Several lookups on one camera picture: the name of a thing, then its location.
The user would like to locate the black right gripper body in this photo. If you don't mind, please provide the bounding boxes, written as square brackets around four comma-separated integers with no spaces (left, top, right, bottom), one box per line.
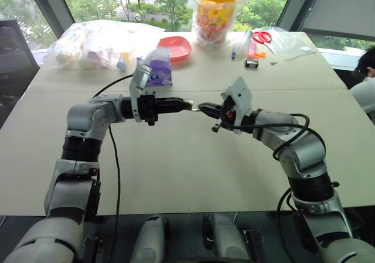
[211,94,236,134]

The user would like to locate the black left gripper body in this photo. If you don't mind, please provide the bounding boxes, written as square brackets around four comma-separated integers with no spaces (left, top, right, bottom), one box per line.
[137,91,161,127]

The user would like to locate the purple tissue packet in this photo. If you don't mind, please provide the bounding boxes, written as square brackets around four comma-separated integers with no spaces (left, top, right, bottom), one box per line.
[135,47,174,88]

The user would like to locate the small blue yellow bottle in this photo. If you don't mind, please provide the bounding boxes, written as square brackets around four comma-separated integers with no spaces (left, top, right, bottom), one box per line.
[116,52,131,71]

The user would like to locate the red plastic plate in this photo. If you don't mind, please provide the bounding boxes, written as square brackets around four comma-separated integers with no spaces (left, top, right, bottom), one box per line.
[156,36,193,63]

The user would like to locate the small clear plastic sleeve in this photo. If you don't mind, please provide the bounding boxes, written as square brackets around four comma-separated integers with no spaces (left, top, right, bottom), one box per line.
[233,29,254,56]

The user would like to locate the clear bag of white items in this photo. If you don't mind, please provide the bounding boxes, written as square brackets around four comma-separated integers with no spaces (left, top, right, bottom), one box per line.
[43,19,166,71]

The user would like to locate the candy jar with orange lid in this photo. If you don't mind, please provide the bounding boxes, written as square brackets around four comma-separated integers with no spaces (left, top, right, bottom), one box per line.
[187,0,246,49]

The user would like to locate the clear plastic bag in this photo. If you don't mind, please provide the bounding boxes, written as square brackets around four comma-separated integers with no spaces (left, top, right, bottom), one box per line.
[254,26,316,59]

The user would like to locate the grey rounded robot leg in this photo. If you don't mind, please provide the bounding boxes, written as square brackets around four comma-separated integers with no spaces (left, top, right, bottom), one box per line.
[129,214,171,263]
[203,213,252,263]

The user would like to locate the black chair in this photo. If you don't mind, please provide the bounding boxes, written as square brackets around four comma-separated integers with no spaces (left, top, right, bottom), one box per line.
[0,19,40,123]

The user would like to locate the dark haired person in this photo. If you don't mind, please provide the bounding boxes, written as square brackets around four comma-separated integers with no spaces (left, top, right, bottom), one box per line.
[349,44,375,115]

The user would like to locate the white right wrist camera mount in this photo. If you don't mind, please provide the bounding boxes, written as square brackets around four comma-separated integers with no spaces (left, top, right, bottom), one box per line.
[220,76,253,135]

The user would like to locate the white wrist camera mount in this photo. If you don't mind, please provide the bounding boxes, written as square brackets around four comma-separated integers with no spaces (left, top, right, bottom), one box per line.
[220,76,253,135]
[129,64,154,124]

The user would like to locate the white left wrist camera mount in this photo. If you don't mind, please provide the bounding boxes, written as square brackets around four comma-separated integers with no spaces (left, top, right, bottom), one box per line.
[129,64,154,124]

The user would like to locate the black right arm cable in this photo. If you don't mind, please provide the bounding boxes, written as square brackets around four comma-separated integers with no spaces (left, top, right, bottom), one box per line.
[234,113,326,161]

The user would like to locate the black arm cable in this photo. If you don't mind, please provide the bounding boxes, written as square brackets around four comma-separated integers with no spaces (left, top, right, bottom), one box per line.
[91,74,135,263]
[234,113,326,161]

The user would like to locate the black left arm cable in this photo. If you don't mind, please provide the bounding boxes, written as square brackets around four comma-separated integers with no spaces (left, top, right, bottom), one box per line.
[91,74,135,263]

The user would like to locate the red handled scissors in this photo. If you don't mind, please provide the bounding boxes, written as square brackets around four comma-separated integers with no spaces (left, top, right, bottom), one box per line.
[252,30,277,55]

